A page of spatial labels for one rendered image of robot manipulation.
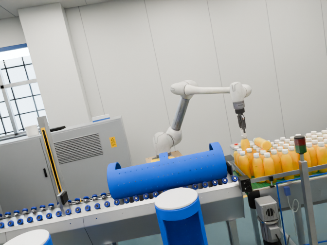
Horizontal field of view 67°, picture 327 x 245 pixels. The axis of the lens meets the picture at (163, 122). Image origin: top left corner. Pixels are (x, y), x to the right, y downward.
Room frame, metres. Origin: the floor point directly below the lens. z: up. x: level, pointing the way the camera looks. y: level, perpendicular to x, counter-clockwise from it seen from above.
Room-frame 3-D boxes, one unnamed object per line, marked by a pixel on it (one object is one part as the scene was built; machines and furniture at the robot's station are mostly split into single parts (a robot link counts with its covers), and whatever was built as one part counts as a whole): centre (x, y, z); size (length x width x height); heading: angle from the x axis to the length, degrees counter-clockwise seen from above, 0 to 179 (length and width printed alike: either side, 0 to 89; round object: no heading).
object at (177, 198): (1.50, 0.02, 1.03); 0.28 x 0.28 x 0.01
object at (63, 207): (1.90, 0.90, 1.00); 0.10 x 0.04 x 0.15; 179
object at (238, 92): (2.00, -0.63, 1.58); 0.13 x 0.11 x 0.16; 140
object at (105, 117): (3.55, 0.86, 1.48); 0.24 x 0.12 x 0.08; 105
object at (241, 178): (1.67, -0.47, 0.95); 0.10 x 0.07 x 0.10; 179
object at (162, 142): (2.54, 0.06, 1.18); 0.18 x 0.16 x 0.22; 139
